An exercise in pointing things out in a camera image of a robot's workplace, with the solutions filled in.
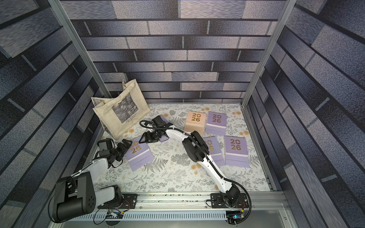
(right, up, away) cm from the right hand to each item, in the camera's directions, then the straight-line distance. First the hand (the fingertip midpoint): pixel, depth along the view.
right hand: (142, 142), depth 94 cm
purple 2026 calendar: (-1, -7, -4) cm, 8 cm away
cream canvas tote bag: (-15, +20, -1) cm, 25 cm away
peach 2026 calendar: (+37, +14, +12) cm, 41 cm away
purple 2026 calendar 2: (+15, +4, -5) cm, 17 cm away
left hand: (-7, -1, -4) cm, 8 cm away
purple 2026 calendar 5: (+63, -6, -3) cm, 63 cm away
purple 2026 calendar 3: (+53, +12, +12) cm, 56 cm away
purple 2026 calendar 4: (+49, -4, -5) cm, 49 cm away
